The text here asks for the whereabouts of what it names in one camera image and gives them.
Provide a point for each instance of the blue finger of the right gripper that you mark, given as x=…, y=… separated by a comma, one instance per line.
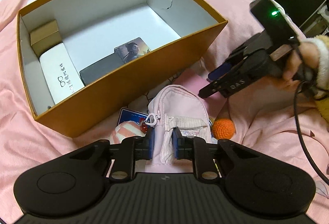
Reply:
x=219, y=71

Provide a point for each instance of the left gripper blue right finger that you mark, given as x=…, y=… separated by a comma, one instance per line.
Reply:
x=178, y=143

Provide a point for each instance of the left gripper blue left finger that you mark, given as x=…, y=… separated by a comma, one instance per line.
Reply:
x=148, y=144

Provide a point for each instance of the white black plush toy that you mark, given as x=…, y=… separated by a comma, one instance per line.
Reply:
x=125, y=130

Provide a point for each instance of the pink small pouch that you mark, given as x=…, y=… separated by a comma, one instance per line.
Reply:
x=176, y=107

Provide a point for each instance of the orange crochet ball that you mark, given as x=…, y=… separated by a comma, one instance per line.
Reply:
x=223, y=129

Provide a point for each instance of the portrait photo card box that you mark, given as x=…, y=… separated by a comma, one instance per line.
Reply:
x=132, y=50

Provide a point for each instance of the dark grey box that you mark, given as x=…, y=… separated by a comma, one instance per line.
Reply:
x=100, y=68

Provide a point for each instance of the white rectangular box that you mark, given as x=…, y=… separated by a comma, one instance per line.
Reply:
x=61, y=76

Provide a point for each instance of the gold gift box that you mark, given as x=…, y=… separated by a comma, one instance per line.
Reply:
x=45, y=37

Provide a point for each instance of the person right hand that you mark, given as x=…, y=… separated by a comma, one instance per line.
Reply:
x=307, y=53

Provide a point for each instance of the blue ocean park tag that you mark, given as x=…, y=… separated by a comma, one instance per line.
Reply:
x=126, y=115

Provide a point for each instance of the orange cardboard storage box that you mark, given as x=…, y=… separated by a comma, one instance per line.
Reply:
x=178, y=32

